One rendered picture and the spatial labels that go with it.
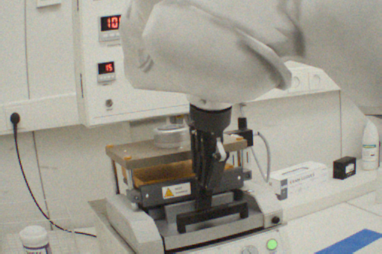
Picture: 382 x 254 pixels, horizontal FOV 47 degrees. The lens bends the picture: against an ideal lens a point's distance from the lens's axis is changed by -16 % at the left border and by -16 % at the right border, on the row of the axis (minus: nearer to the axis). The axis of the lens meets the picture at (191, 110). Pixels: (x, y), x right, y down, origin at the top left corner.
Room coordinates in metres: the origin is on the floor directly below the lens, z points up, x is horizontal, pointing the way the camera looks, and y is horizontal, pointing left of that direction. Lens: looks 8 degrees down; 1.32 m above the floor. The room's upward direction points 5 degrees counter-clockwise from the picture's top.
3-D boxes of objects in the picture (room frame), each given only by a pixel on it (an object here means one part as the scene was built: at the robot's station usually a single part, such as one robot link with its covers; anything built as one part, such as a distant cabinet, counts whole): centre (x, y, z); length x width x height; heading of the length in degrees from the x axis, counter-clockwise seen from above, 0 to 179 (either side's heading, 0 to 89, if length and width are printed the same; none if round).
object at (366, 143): (1.73, -0.70, 0.92); 0.09 x 0.08 x 0.25; 143
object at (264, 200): (1.08, -0.11, 0.96); 0.26 x 0.05 x 0.07; 23
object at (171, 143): (1.13, 0.04, 1.08); 0.31 x 0.24 x 0.13; 113
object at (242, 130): (1.30, -0.11, 1.05); 0.15 x 0.05 x 0.15; 113
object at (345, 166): (1.69, -0.56, 0.83); 0.09 x 0.06 x 0.07; 121
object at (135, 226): (0.98, 0.15, 0.96); 0.25 x 0.05 x 0.07; 23
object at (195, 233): (1.05, 0.03, 0.97); 0.30 x 0.22 x 0.08; 23
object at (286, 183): (1.63, -0.34, 0.83); 0.23 x 0.12 x 0.07; 116
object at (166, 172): (1.10, 0.04, 1.07); 0.22 x 0.17 x 0.10; 113
